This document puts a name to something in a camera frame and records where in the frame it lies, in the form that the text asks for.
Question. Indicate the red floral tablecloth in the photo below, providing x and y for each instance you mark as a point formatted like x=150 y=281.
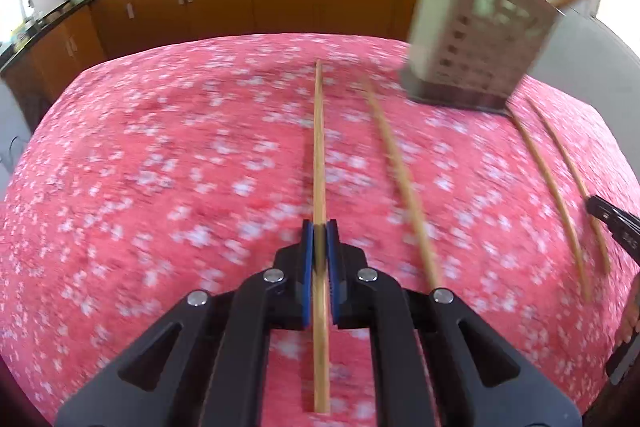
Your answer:
x=175 y=187

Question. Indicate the person's right hand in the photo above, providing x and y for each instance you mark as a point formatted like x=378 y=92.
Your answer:
x=631 y=312

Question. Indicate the beige perforated utensil holder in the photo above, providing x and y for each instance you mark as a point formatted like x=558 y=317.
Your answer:
x=475 y=37

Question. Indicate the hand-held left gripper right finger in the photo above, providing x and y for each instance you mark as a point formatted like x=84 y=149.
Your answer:
x=334 y=267

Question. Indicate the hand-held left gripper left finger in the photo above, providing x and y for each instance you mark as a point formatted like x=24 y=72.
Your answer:
x=306 y=267

